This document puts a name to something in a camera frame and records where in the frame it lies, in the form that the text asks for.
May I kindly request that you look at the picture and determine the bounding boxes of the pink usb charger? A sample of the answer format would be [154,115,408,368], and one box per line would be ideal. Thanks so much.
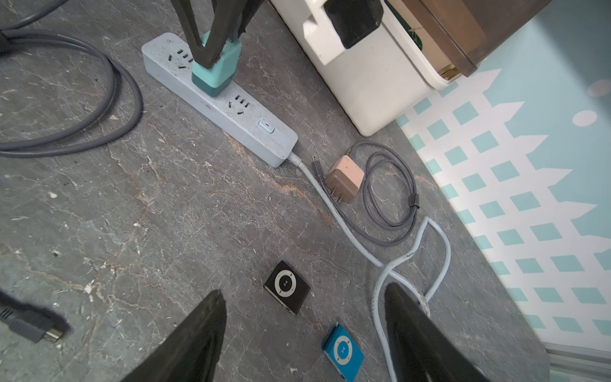
[324,155,364,203]

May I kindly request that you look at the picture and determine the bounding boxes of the white power strip cord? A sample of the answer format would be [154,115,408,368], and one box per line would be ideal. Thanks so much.
[285,151,452,382]

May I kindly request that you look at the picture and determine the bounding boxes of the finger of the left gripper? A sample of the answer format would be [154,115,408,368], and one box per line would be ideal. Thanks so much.
[171,0,213,68]

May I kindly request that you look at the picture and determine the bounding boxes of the black mp3 player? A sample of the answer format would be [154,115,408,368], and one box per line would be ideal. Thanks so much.
[263,261,310,315]

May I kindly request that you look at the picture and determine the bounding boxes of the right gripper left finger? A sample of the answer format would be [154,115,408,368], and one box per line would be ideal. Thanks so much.
[124,290,227,381]

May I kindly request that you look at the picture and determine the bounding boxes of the grey power strip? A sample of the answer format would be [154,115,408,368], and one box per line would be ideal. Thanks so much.
[142,33,300,168]

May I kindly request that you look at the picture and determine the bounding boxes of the grey usb cable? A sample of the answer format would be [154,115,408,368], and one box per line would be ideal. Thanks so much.
[0,0,144,159]

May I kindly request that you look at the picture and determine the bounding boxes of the blue mp3 player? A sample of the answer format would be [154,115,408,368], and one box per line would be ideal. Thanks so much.
[321,324,364,382]

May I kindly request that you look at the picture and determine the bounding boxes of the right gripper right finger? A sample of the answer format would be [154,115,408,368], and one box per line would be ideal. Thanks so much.
[384,283,488,381]

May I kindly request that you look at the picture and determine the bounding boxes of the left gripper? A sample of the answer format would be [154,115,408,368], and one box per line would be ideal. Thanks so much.
[205,0,383,69]

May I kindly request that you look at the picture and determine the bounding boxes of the white box brown lid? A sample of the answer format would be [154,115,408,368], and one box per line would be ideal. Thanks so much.
[274,1,545,137]

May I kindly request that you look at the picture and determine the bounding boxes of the teal usb charger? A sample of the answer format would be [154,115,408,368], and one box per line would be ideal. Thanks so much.
[192,39,242,97]

